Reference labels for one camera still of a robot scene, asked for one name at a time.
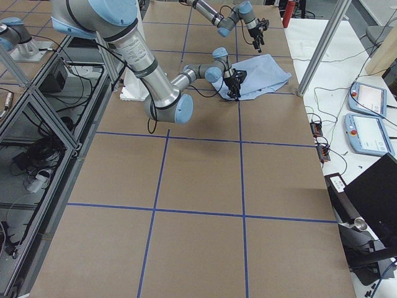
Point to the near teach pendant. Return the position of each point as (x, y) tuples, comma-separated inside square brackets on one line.
[(367, 135)]

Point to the light blue t-shirt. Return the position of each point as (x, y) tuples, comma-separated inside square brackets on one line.
[(263, 76)]

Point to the red cylinder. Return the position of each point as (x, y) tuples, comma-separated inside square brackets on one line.
[(288, 13)]

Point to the teach pendant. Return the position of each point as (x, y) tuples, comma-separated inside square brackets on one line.
[(367, 135), (367, 99)]

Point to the aluminium frame post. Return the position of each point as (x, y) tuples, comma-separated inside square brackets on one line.
[(325, 39)]

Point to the far teach pendant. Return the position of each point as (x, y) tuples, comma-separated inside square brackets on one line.
[(367, 99)]

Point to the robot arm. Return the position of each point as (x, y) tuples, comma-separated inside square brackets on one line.
[(117, 23), (242, 12)]

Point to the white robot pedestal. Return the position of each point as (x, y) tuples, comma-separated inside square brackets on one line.
[(133, 89)]

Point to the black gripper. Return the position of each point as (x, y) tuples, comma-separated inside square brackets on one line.
[(231, 81), (255, 33)]

